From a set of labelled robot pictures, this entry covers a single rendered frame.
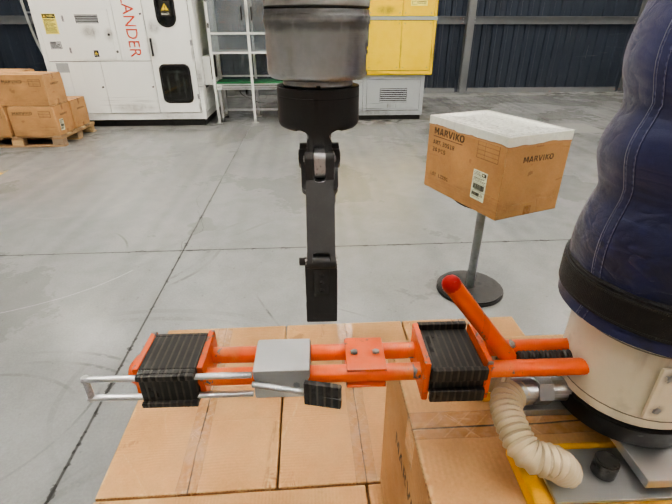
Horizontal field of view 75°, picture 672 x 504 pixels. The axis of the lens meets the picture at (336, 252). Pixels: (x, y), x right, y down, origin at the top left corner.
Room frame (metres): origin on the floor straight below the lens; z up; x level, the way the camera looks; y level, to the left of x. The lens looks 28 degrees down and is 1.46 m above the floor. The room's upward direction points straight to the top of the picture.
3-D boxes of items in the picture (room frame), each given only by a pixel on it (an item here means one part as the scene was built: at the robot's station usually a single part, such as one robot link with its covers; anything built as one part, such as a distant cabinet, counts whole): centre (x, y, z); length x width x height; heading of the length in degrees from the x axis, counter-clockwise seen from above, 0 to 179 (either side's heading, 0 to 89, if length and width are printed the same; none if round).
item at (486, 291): (2.29, -0.83, 0.31); 0.40 x 0.40 x 0.62
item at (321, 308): (0.35, 0.01, 1.24); 0.03 x 0.01 x 0.07; 92
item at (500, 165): (2.29, -0.83, 0.82); 0.60 x 0.40 x 0.40; 24
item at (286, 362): (0.43, 0.07, 1.07); 0.07 x 0.07 x 0.04; 2
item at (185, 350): (0.43, 0.20, 1.07); 0.08 x 0.07 x 0.05; 92
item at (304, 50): (0.42, 0.02, 1.44); 0.09 x 0.09 x 0.06
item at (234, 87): (7.81, 1.37, 0.32); 1.25 x 0.52 x 0.63; 94
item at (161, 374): (0.38, 0.15, 1.07); 0.31 x 0.03 x 0.05; 92
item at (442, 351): (0.44, -0.15, 1.07); 0.10 x 0.08 x 0.06; 2
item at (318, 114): (0.42, 0.02, 1.37); 0.08 x 0.07 x 0.09; 2
